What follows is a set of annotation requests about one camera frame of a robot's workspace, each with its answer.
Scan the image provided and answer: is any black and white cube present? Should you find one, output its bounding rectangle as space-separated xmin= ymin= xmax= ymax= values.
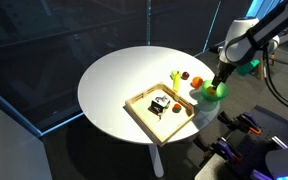
xmin=150 ymin=95 xmax=170 ymax=116

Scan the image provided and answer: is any green plastic bowl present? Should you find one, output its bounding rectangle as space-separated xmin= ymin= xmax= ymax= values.
xmin=201 ymin=80 xmax=229 ymax=102

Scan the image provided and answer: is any wooden tray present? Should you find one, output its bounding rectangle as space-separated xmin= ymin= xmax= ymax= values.
xmin=125 ymin=83 xmax=199 ymax=146

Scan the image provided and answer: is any lower purple orange clamp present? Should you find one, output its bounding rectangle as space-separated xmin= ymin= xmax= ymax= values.
xmin=193 ymin=134 xmax=245 ymax=168

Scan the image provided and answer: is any white round table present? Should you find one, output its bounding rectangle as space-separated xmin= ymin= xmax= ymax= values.
xmin=77 ymin=45 xmax=223 ymax=179

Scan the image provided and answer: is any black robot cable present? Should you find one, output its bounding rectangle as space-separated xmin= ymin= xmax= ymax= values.
xmin=262 ymin=29 xmax=288 ymax=115

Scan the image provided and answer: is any black perforated mounting board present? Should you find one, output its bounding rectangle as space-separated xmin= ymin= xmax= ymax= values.
xmin=227 ymin=106 xmax=288 ymax=180

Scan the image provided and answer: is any orange fruit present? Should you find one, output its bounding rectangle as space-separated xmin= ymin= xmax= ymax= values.
xmin=191 ymin=76 xmax=203 ymax=88

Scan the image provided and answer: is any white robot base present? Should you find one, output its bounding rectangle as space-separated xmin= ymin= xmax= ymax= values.
xmin=265 ymin=148 xmax=288 ymax=180

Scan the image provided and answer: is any upper purple orange clamp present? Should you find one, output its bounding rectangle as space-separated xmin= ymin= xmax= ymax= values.
xmin=217 ymin=111 xmax=261 ymax=135

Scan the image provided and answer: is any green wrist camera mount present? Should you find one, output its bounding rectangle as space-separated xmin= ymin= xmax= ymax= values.
xmin=236 ymin=59 xmax=260 ymax=76

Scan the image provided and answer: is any purple orange clamp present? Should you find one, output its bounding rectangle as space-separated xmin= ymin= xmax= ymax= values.
xmin=193 ymin=134 xmax=245 ymax=168
xmin=217 ymin=111 xmax=261 ymax=135

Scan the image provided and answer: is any dark red plum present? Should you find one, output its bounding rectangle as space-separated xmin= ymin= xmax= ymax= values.
xmin=181 ymin=71 xmax=190 ymax=80

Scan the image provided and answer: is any yellow green corn toy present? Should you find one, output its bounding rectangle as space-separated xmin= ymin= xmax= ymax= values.
xmin=171 ymin=70 xmax=181 ymax=92

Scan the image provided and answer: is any small red fruit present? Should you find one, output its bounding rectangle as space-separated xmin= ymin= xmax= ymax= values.
xmin=172 ymin=103 xmax=182 ymax=113

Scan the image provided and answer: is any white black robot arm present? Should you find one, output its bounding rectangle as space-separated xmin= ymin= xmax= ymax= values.
xmin=212 ymin=0 xmax=288 ymax=90

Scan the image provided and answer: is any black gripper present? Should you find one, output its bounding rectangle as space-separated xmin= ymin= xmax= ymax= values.
xmin=211 ymin=62 xmax=236 ymax=87

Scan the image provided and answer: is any yellow ball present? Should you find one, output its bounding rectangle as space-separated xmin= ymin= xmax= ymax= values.
xmin=206 ymin=87 xmax=216 ymax=95

